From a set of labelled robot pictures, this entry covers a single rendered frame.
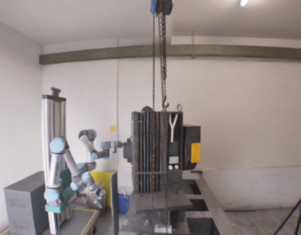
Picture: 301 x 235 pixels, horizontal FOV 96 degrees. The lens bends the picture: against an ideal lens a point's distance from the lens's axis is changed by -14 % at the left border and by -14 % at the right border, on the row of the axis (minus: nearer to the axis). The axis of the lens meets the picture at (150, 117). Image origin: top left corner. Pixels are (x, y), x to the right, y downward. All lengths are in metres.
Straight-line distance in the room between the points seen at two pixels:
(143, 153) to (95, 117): 1.52
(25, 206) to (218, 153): 2.59
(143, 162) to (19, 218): 1.42
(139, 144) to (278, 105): 2.48
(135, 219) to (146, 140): 0.70
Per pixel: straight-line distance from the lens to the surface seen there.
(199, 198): 1.93
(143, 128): 1.32
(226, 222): 1.64
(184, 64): 2.66
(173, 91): 2.54
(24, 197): 1.97
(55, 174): 1.49
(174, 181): 1.47
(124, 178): 2.74
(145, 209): 1.26
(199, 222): 1.66
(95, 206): 2.74
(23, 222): 2.14
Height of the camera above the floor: 1.58
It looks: 1 degrees down
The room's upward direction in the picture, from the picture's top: straight up
